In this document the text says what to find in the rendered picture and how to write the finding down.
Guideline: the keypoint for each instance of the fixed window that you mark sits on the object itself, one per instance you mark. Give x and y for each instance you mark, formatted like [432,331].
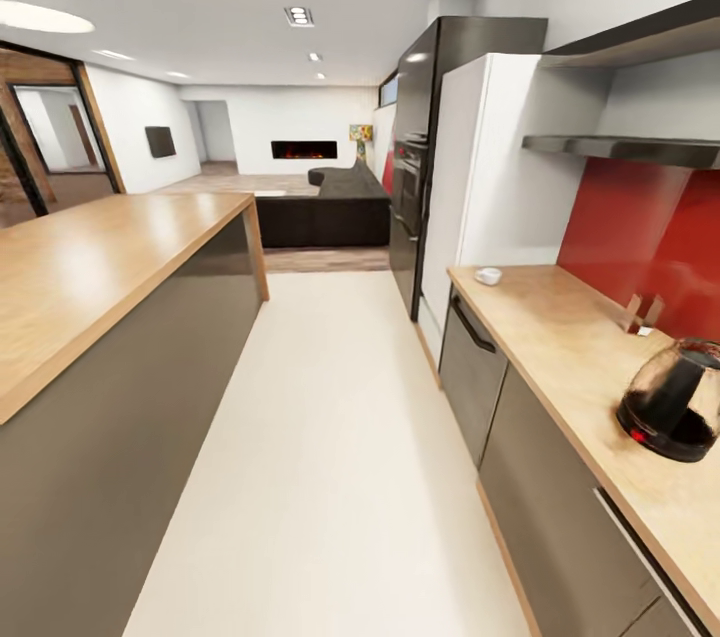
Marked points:
[388,91]

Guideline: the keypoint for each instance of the coffee cup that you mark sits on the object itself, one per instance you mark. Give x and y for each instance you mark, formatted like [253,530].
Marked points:
[489,275]

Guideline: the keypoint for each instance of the water glass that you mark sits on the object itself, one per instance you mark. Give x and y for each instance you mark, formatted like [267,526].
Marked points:
[642,315]

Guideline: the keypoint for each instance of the gas fireplace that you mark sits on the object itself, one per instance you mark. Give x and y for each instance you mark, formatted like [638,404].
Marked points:
[287,150]

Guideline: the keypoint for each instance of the electric kettle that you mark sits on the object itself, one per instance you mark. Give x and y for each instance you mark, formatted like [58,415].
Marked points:
[674,400]

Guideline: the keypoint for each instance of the sliding door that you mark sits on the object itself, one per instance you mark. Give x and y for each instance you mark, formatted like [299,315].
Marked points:
[52,155]

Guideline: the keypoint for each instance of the fridge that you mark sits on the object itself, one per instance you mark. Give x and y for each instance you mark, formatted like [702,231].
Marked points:
[492,201]

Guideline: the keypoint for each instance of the oven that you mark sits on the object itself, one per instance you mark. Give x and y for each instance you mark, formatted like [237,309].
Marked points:
[415,162]

